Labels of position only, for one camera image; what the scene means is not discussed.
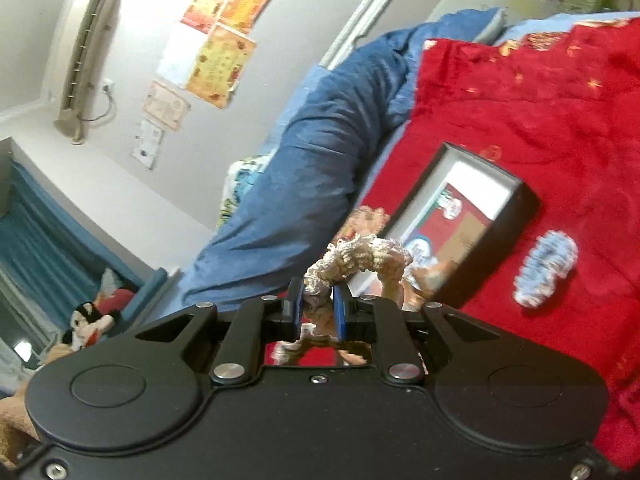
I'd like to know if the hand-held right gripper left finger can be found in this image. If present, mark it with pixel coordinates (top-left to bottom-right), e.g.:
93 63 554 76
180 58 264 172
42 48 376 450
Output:
134 278 307 387

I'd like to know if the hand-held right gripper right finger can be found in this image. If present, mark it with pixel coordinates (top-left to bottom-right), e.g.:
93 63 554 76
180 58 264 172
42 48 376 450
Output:
331 283 502 387

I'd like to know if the beige crochet scrunchie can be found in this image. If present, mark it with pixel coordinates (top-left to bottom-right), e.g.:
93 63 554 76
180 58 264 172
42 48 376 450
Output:
270 232 417 367

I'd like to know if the black cardboard box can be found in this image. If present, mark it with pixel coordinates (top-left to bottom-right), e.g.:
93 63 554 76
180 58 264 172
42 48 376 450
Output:
349 142 542 297

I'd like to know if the floral pillow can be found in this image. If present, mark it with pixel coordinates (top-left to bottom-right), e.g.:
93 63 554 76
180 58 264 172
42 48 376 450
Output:
214 154 272 232

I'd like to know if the blue quilt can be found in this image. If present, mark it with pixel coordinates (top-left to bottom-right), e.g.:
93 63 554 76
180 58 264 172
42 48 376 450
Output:
179 9 493 312

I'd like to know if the history textbook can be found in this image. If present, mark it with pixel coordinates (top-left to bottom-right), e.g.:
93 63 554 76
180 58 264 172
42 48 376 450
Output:
400 181 494 292

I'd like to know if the black white plush toy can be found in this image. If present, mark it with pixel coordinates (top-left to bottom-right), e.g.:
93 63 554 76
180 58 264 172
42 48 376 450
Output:
66 300 124 352

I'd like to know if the blue crochet scrunchie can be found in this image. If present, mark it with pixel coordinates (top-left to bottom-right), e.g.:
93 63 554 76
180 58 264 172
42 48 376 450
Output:
511 229 579 309

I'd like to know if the teal furniture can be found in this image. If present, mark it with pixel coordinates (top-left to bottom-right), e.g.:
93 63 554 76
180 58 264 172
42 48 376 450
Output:
0 160 168 323

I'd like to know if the red embroidered blanket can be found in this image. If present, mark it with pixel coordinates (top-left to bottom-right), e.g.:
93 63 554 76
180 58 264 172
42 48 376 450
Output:
265 19 640 472

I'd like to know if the brown fuzzy blanket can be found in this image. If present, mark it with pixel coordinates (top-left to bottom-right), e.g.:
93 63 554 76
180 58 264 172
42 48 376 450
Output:
0 344 67 472

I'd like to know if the light blue bed sheet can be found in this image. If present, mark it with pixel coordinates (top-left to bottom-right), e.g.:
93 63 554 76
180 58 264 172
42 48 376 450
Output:
265 12 632 161

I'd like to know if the small white wall paper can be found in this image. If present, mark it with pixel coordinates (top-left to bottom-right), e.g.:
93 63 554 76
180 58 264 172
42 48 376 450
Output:
131 119 166 171

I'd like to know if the pink framed wall certificate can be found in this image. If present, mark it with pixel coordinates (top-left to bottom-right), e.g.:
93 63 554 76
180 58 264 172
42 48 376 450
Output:
142 79 192 133

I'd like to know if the yellow red wall certificate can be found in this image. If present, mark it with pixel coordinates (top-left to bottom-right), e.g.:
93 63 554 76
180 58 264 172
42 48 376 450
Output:
184 24 258 109

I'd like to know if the air conditioner cable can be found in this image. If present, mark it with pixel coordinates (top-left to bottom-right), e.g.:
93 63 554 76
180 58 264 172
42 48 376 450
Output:
77 79 117 124

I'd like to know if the white wall pipe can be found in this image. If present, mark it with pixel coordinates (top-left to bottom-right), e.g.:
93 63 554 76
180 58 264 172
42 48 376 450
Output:
319 0 422 69

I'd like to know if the orange red wall certificate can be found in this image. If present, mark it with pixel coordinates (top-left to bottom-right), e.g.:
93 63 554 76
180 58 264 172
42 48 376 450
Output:
216 0 275 37
179 0 237 36

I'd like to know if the wall air conditioner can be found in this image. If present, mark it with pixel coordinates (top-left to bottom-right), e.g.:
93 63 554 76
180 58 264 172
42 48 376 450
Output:
53 0 122 146

